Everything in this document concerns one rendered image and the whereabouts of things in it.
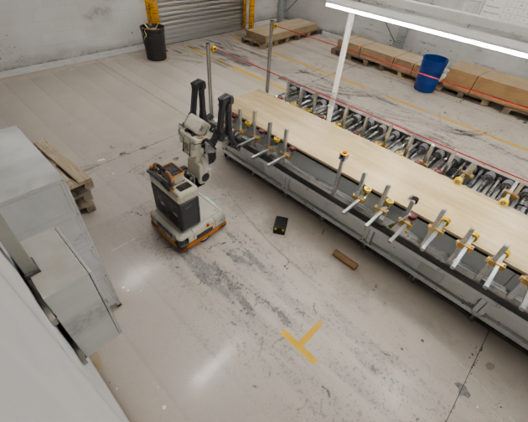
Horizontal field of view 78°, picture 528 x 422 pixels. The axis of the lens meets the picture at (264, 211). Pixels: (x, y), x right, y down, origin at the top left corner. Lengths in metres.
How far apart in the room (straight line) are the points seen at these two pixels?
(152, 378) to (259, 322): 1.03
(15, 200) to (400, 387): 3.20
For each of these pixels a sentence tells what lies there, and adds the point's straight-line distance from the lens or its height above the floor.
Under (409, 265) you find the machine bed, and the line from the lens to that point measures 3.91.
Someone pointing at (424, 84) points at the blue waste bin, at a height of 0.18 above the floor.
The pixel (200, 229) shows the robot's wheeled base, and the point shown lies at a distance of 3.70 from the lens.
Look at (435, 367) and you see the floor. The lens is 3.59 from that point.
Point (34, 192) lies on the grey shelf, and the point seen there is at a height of 1.53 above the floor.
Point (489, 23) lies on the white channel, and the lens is 2.94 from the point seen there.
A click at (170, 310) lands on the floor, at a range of 3.42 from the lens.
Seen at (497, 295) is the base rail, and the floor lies 0.69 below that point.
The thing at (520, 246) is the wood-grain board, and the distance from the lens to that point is 3.62.
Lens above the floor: 2.92
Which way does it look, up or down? 43 degrees down
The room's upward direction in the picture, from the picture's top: 5 degrees clockwise
